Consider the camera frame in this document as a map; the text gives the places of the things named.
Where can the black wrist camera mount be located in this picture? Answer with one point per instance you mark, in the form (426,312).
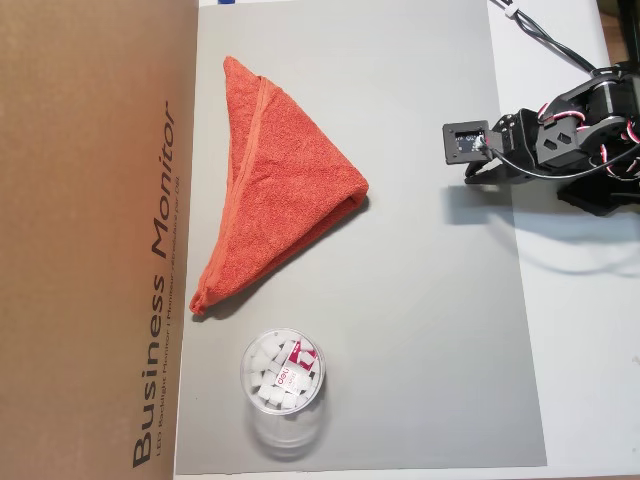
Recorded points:
(462,142)

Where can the brown Business Monitor cardboard box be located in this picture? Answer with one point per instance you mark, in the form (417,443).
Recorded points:
(90,225)

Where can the orange terry towel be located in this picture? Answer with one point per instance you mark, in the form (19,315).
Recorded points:
(280,190)

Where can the clear plastic jar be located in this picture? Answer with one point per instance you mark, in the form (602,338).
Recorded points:
(300,432)

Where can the grey table mat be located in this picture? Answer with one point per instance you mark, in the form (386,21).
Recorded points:
(400,325)

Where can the white eraser cubes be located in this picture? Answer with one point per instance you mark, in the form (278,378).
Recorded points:
(265,385)

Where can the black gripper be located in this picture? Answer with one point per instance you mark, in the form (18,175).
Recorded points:
(481,171)

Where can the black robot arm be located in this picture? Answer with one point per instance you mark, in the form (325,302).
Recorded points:
(590,145)

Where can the red white eraser packet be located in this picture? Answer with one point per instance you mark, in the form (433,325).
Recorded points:
(292,372)

